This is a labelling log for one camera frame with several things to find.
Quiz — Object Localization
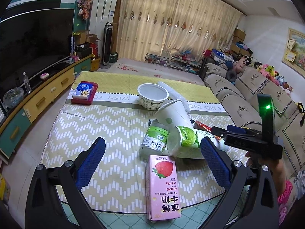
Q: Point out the pink strawberry milk carton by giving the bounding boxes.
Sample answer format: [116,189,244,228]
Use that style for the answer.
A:
[145,155,181,222]

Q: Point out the green toothpick jar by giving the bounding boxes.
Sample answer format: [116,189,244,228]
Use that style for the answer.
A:
[139,120,169,157]

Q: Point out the person's right hand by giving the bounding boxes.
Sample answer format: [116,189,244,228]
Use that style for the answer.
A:
[257,158,291,197]

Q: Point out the beige sofa with covers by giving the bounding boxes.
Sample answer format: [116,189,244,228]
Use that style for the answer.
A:
[199,63,304,179]

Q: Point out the red snack wrapper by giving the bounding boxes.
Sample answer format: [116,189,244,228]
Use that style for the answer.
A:
[193,120,221,141]

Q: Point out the pile of plush toys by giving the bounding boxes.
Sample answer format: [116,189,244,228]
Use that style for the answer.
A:
[253,61,293,96]

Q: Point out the yellow green tv cabinet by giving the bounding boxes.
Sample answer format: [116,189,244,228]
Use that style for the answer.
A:
[1,55,92,164]

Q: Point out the green white plastic cup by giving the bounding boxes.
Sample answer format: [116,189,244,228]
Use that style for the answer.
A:
[166,126,229,159]

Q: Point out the white paper cup green leaf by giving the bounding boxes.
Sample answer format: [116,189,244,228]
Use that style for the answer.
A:
[155,99,193,130]

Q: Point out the glass ashtray bowl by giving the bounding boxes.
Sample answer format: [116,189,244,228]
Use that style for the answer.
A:
[3,87,24,109]

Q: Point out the red tray with tissue pack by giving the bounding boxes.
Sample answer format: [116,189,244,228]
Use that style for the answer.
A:
[71,81,98,106]

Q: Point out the clear water bottle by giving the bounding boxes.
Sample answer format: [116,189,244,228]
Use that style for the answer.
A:
[23,72,31,94]

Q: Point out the white paper bowl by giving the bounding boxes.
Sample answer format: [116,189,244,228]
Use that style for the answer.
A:
[137,83,169,111]

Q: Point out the floral beige floor mat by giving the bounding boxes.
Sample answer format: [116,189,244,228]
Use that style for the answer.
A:
[99,58,205,86]

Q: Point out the black television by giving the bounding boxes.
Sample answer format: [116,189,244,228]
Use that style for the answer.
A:
[1,8,75,95]

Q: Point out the beige curtains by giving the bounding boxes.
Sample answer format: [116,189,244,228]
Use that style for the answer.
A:
[116,0,242,61]

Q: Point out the black tower fan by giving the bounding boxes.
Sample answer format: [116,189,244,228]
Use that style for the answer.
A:
[102,22,113,68]

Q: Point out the white standing air conditioner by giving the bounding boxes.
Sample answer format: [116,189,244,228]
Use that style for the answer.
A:
[89,0,117,40]

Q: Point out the framed wall picture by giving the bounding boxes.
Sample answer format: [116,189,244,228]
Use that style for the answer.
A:
[282,28,305,77]

